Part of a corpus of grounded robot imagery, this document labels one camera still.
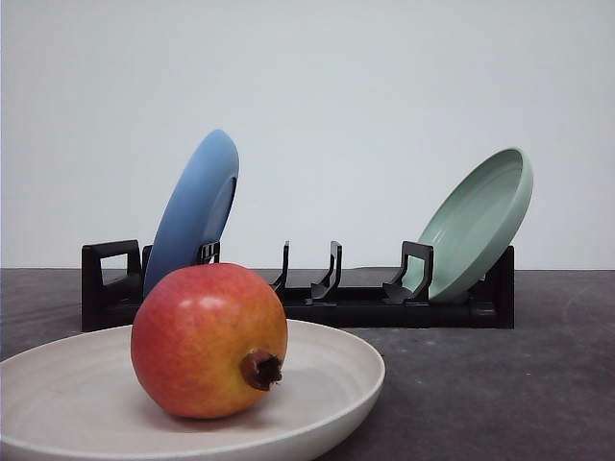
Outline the black plate rack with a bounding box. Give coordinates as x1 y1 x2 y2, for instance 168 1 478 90
82 239 515 331

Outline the green plate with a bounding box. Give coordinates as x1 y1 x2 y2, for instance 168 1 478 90
404 147 534 300

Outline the white plate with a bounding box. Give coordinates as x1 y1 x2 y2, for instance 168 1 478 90
0 321 384 461

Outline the blue plate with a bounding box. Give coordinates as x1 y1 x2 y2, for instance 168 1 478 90
143 129 239 298

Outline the red yellow pomegranate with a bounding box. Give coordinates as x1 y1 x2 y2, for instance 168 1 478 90
131 262 288 420

